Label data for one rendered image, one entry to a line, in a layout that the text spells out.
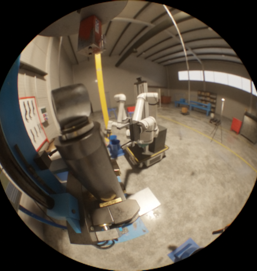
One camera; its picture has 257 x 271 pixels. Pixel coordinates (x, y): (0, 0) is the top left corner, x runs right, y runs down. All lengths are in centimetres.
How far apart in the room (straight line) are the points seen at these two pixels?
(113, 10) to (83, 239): 126
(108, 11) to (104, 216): 126
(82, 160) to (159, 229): 152
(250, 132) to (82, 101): 793
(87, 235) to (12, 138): 60
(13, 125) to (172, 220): 197
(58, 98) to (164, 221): 172
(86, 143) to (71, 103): 13
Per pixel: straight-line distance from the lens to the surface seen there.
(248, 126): 772
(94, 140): 28
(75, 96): 28
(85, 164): 30
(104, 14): 75
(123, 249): 166
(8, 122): 57
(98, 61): 314
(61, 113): 27
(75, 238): 61
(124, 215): 58
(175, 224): 168
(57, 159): 88
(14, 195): 97
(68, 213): 51
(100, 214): 62
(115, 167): 76
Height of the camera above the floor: 157
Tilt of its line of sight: 28 degrees down
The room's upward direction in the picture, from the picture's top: 7 degrees counter-clockwise
